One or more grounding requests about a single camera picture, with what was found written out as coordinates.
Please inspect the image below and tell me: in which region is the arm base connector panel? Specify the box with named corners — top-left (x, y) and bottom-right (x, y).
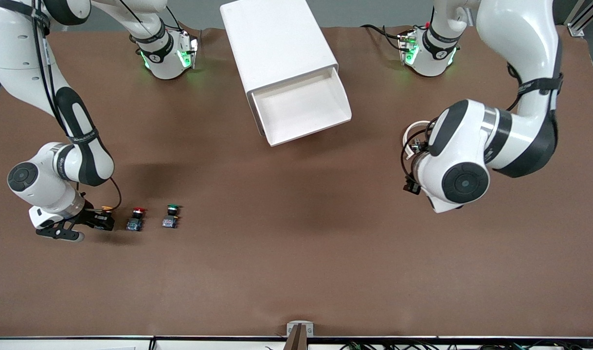
top-left (177, 33), bottom-right (199, 70)

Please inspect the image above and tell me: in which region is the red push button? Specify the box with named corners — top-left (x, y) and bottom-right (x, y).
top-left (126, 207), bottom-right (147, 232)

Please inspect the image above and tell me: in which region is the green push button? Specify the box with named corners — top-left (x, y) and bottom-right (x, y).
top-left (162, 204), bottom-right (181, 229)

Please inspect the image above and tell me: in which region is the brown table cover mat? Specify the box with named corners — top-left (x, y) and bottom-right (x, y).
top-left (0, 24), bottom-right (593, 338)

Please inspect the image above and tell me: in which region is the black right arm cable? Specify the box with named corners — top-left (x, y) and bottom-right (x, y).
top-left (31, 0), bottom-right (123, 214)

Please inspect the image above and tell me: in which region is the white curved ring piece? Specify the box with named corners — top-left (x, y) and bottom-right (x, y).
top-left (404, 120), bottom-right (433, 161)

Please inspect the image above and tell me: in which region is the white table edge rail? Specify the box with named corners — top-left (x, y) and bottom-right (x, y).
top-left (0, 335), bottom-right (593, 350)

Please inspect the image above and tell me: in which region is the black base power cable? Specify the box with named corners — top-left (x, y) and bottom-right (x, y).
top-left (361, 23), bottom-right (406, 52)

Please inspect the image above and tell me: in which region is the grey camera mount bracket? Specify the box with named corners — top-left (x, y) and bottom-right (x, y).
top-left (284, 321), bottom-right (314, 350)

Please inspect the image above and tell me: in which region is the aluminium frame post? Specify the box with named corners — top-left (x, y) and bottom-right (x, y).
top-left (565, 0), bottom-right (593, 37)

